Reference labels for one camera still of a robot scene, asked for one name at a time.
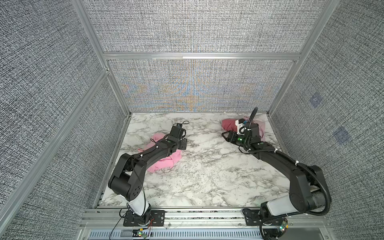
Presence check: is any aluminium corner post left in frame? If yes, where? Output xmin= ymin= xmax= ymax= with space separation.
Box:
xmin=72 ymin=0 xmax=132 ymax=117

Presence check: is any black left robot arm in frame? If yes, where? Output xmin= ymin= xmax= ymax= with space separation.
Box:
xmin=108 ymin=121 xmax=189 ymax=218

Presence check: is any aluminium corner post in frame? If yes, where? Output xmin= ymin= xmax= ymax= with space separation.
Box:
xmin=72 ymin=0 xmax=132 ymax=117
xmin=267 ymin=0 xmax=340 ymax=117

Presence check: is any aluminium corner post right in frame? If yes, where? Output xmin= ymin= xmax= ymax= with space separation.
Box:
xmin=267 ymin=0 xmax=340 ymax=117

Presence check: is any aluminium horizontal back bar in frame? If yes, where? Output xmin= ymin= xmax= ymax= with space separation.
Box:
xmin=103 ymin=52 xmax=301 ymax=61

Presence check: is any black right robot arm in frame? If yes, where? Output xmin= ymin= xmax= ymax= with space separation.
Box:
xmin=222 ymin=123 xmax=332 ymax=221

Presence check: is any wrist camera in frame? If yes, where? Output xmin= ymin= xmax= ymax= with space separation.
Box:
xmin=235 ymin=119 xmax=247 ymax=135
xmin=173 ymin=121 xmax=190 ymax=128

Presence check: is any dark pink cloth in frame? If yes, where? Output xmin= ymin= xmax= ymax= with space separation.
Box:
xmin=221 ymin=119 xmax=238 ymax=132

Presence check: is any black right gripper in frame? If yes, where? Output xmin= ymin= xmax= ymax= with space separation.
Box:
xmin=221 ymin=130 xmax=251 ymax=149

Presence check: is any black corrugated cable conduit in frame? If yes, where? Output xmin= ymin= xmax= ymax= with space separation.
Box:
xmin=247 ymin=106 xmax=332 ymax=217

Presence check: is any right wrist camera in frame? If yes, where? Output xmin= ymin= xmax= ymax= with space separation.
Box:
xmin=235 ymin=119 xmax=247 ymax=135

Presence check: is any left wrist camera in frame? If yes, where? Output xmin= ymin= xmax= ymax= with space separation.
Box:
xmin=173 ymin=121 xmax=190 ymax=128

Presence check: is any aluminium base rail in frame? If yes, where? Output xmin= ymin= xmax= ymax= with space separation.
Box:
xmin=74 ymin=206 xmax=337 ymax=240

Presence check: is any aluminium left wall bar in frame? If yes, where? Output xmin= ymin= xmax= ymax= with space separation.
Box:
xmin=1 ymin=69 xmax=108 ymax=232

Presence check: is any pale pink cloth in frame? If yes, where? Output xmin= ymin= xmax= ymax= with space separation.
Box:
xmin=257 ymin=121 xmax=266 ymax=142

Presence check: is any light pink cloth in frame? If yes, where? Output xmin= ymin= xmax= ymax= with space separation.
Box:
xmin=138 ymin=133 xmax=183 ymax=173

